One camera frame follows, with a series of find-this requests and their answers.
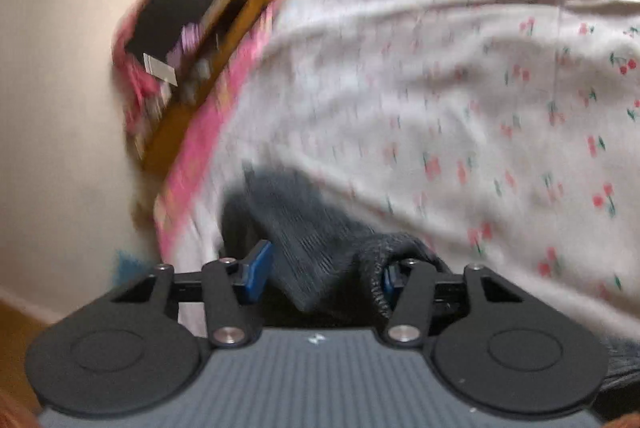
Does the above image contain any black monitor screen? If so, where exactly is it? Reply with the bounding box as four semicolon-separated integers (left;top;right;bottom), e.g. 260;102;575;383
125;0;216;64

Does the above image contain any pink cloth on cabinet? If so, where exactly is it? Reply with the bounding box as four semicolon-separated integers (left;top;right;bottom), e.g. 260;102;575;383
112;0;218;140

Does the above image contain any cherry print white bedsheet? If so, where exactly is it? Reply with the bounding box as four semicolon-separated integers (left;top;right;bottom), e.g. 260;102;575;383
171;0;639;338

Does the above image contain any wooden side cabinet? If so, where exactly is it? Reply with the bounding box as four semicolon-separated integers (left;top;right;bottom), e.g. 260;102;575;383
132;0;273;177

